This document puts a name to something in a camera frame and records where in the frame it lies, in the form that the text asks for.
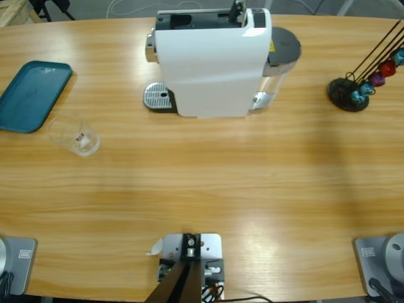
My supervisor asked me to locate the chrome drip tray grate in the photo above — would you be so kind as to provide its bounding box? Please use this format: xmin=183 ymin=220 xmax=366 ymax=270
xmin=143 ymin=81 xmax=177 ymax=114

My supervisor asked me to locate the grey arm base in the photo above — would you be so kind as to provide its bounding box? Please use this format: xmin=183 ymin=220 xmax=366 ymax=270
xmin=352 ymin=232 xmax=404 ymax=298
xmin=0 ymin=236 xmax=38 ymax=297

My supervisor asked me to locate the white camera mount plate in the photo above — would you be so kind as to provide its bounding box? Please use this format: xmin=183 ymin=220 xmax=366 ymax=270
xmin=161 ymin=232 xmax=225 ymax=300

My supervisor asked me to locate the black capsule holder with rods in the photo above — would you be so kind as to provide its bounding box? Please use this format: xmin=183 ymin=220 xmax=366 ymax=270
xmin=327 ymin=19 xmax=404 ymax=112

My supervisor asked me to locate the black camera post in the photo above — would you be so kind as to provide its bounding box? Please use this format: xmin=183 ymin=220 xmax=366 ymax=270
xmin=145 ymin=232 xmax=203 ymax=303

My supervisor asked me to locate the orange and black wire bundle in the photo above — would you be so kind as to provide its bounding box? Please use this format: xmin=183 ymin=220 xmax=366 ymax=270
xmin=201 ymin=282 xmax=225 ymax=300

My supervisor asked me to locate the silver coffee machine lever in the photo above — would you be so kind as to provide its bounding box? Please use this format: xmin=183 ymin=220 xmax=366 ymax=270
xmin=227 ymin=0 xmax=247 ymax=26

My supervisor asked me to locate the clear water tank grey lid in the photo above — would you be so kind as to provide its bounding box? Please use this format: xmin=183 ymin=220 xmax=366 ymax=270
xmin=251 ymin=26 xmax=302 ymax=112

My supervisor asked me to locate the white capsule coffee machine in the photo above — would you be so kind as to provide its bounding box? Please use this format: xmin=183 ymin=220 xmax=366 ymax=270
xmin=145 ymin=8 xmax=273 ymax=120

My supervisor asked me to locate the purple coffee capsule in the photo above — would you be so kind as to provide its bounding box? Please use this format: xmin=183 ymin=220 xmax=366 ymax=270
xmin=369 ymin=71 xmax=385 ymax=88

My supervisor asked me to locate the black mount clamp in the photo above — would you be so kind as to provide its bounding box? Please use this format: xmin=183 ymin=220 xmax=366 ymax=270
xmin=157 ymin=258 xmax=175 ymax=282
xmin=203 ymin=258 xmax=225 ymax=287

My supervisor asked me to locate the black base cable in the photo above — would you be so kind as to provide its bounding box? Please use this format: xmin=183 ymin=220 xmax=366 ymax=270
xmin=368 ymin=277 xmax=397 ymax=303
xmin=0 ymin=271 xmax=15 ymax=297

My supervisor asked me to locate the teal plastic tray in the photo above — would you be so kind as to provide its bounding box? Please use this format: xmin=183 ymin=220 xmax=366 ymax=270
xmin=0 ymin=60 xmax=74 ymax=134

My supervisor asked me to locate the black chair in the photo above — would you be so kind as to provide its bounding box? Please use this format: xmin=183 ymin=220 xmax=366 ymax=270
xmin=30 ymin=0 xmax=76 ymax=22

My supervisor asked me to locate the red coffee capsule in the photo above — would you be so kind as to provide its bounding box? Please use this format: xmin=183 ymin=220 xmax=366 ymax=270
xmin=379 ymin=61 xmax=397 ymax=78

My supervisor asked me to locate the clear glass cup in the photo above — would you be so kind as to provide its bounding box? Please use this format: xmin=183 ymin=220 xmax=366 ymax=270
xmin=47 ymin=112 xmax=102 ymax=158

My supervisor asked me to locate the white tape tag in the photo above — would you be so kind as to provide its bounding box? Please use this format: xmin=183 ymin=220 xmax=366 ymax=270
xmin=145 ymin=238 xmax=164 ymax=256

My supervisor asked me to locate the white metal table frame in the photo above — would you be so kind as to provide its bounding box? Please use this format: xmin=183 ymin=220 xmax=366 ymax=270
xmin=338 ymin=0 xmax=355 ymax=16

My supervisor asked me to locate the thin black cable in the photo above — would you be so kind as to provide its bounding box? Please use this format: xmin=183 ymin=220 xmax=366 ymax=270
xmin=224 ymin=295 xmax=272 ymax=303

